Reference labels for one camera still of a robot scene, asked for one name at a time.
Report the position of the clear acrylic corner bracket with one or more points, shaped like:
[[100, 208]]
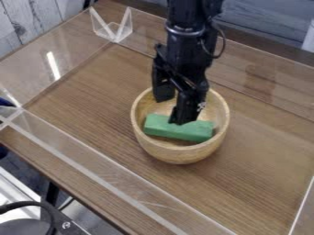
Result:
[[113, 31]]

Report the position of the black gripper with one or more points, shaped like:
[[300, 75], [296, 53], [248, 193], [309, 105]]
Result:
[[178, 70]]

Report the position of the green rectangular block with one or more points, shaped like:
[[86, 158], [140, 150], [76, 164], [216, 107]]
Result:
[[197, 131]]

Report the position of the black metal bracket with screw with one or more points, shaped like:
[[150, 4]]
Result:
[[61, 224]]

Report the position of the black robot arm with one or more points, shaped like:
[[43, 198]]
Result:
[[194, 14]]

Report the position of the black table leg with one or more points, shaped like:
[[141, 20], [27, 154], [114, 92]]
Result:
[[53, 194]]

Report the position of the light wooden bowl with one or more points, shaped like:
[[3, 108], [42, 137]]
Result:
[[169, 149]]

